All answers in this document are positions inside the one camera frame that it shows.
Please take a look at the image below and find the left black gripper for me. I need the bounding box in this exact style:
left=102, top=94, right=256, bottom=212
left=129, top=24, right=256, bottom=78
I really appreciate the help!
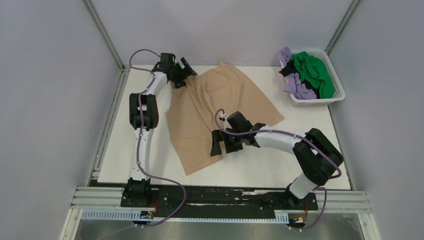
left=169, top=59, right=196, bottom=90

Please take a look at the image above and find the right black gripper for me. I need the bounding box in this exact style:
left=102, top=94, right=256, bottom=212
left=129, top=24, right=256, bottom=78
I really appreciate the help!
left=211, top=127, right=244, bottom=156

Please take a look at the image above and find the beige t shirt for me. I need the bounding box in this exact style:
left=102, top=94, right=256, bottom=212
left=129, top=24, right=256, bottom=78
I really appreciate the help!
left=165, top=61, right=285, bottom=175

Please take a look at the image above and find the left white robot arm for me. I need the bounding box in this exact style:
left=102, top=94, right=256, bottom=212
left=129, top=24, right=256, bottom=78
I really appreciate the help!
left=121, top=52, right=197, bottom=208

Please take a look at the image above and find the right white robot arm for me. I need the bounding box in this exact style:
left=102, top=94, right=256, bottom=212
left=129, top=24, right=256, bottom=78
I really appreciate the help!
left=210, top=108, right=344, bottom=209

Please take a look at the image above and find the lavender t shirt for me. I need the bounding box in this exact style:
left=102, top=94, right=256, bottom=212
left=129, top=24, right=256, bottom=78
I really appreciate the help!
left=279, top=47, right=318, bottom=100

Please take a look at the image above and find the black garment in basket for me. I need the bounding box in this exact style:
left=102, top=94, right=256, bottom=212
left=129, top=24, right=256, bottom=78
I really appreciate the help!
left=279, top=60, right=319, bottom=100

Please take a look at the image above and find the green t shirt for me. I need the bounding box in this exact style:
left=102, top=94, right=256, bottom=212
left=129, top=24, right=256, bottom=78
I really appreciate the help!
left=291, top=51, right=336, bottom=99

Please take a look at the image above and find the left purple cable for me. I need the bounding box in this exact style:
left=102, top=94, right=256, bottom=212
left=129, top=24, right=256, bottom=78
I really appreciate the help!
left=112, top=48, right=187, bottom=233

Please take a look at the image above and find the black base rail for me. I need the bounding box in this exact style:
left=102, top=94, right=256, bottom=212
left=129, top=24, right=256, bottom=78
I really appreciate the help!
left=119, top=184, right=319, bottom=221

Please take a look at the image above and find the left corner metal post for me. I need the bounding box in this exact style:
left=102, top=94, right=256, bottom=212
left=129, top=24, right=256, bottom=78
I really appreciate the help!
left=82, top=0, right=125, bottom=72

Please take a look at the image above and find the corner metal post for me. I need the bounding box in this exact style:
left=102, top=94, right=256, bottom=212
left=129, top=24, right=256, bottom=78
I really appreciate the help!
left=82, top=0, right=125, bottom=72
left=325, top=0, right=362, bottom=55

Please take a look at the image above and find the aluminium frame rail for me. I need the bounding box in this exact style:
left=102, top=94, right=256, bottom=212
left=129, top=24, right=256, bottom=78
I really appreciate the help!
left=70, top=187, right=372, bottom=214

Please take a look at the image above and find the white slotted cable duct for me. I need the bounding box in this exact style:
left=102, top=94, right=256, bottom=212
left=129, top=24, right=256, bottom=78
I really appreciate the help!
left=80, top=209, right=289, bottom=224

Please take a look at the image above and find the right corner metal post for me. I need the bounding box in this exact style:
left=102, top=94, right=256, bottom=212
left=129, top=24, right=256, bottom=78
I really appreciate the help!
left=325, top=0, right=362, bottom=55

